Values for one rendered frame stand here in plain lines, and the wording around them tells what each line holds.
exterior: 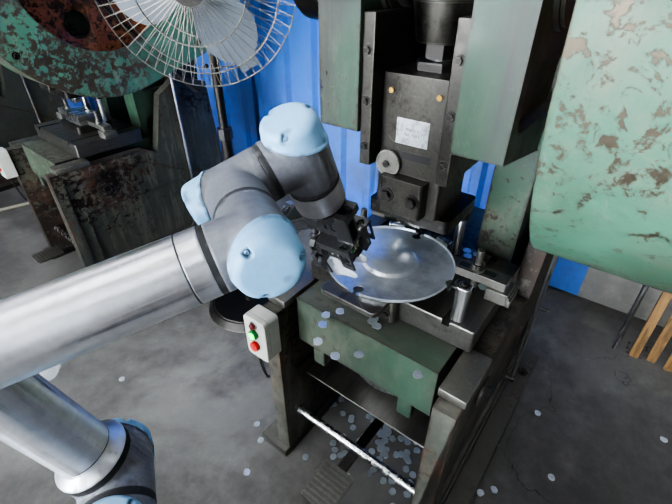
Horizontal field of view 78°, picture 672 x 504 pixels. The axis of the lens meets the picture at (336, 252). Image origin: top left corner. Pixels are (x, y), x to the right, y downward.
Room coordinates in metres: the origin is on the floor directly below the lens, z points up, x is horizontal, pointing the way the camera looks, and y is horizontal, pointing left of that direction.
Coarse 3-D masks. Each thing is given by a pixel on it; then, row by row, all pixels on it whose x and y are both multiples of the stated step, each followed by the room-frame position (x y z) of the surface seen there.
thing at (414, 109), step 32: (416, 64) 0.90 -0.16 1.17; (448, 64) 0.83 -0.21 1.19; (384, 96) 0.84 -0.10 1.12; (416, 96) 0.80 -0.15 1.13; (384, 128) 0.84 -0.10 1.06; (416, 128) 0.80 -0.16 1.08; (384, 160) 0.82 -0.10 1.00; (416, 160) 0.79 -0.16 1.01; (384, 192) 0.79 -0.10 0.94; (416, 192) 0.76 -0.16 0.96; (448, 192) 0.79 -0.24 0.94
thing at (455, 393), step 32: (544, 256) 0.89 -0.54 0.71; (512, 320) 0.74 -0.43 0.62; (480, 352) 0.64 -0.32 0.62; (512, 352) 0.95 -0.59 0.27; (448, 384) 0.54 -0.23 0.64; (480, 384) 0.58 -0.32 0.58; (512, 384) 1.01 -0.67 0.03; (448, 416) 0.48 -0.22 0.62; (480, 416) 0.81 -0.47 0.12; (448, 448) 0.47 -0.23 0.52; (480, 448) 0.76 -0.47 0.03; (448, 480) 0.61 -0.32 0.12; (480, 480) 0.66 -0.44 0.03
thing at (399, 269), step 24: (384, 240) 0.85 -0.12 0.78; (408, 240) 0.85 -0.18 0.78; (432, 240) 0.85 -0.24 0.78; (360, 264) 0.75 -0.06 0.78; (384, 264) 0.75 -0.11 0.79; (408, 264) 0.75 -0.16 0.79; (432, 264) 0.75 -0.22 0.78; (384, 288) 0.67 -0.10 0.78; (408, 288) 0.67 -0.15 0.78; (432, 288) 0.67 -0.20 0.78
